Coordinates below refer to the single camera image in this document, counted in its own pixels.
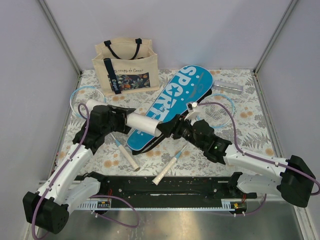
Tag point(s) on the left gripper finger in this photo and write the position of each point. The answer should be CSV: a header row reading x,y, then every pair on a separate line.
x,y
123,110
122,128

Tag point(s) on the left blue badminton racket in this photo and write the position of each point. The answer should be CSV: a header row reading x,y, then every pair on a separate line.
x,y
86,93

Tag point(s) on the left aluminium frame post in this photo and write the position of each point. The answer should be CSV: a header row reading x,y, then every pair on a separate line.
x,y
58,33

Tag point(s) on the blue sport racket cover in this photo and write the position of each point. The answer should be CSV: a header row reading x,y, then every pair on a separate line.
x,y
191,83

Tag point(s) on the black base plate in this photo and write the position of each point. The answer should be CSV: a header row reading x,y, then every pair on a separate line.
x,y
173,192

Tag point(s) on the right blue badminton racket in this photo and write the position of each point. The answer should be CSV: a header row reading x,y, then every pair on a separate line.
x,y
212,115

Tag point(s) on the aluminium frame post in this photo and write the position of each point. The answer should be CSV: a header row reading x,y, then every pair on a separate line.
x,y
58,33
284,19

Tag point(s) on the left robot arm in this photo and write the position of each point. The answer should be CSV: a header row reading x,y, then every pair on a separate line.
x,y
52,204

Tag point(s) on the white slotted cable duct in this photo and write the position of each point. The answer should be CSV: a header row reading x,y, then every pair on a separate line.
x,y
95,205

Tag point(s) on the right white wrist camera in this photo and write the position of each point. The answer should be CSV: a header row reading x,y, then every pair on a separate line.
x,y
193,111

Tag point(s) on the blue badminton racket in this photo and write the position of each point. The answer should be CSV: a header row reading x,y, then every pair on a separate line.
x,y
86,93
212,115

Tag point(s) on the right aluminium frame post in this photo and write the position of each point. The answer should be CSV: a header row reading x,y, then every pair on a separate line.
x,y
284,19

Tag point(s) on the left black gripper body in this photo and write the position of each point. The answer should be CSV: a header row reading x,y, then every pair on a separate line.
x,y
117,121

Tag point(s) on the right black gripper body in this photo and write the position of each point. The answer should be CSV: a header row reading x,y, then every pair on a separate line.
x,y
185,129

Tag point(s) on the white shuttlecock tube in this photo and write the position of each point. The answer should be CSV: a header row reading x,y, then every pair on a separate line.
x,y
98,116

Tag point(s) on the beige canvas tote bag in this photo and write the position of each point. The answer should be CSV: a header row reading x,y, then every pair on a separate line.
x,y
126,65

